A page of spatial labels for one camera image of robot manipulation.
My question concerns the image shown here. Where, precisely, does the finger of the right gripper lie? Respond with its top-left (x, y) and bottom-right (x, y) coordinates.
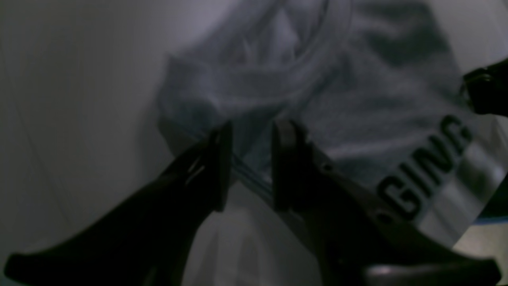
top-left (460, 59), bottom-right (508, 118)

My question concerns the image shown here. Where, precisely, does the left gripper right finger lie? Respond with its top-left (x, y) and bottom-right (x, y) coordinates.
top-left (271, 120), bottom-right (501, 286)

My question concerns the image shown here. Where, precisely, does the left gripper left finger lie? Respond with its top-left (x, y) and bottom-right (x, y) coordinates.
top-left (4, 122), bottom-right (233, 286)

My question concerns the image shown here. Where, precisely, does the grey T-shirt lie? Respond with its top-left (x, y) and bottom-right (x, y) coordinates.
top-left (158, 0), bottom-right (507, 286)

